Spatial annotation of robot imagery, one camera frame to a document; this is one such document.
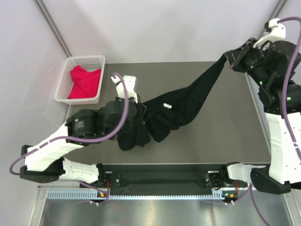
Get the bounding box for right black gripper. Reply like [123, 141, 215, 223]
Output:
[225, 37, 271, 87]

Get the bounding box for black t-shirt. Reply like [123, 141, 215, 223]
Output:
[117, 55, 227, 151]

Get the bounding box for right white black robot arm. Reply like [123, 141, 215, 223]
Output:
[219, 38, 301, 194]

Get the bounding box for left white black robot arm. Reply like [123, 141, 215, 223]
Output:
[19, 98, 146, 187]

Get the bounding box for crumpled red t-shirt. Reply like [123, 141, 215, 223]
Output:
[68, 65, 102, 99]

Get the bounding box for white perforated plastic basket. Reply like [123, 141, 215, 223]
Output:
[54, 55, 105, 105]

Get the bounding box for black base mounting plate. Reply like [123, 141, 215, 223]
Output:
[79, 163, 247, 196]

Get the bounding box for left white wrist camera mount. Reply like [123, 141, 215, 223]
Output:
[111, 75, 138, 104]

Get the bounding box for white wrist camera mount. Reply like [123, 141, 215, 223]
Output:
[253, 18, 286, 48]
[111, 75, 138, 104]

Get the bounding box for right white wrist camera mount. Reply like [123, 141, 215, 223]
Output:
[253, 18, 286, 48]

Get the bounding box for grey slotted cable duct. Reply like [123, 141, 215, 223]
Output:
[47, 189, 226, 201]

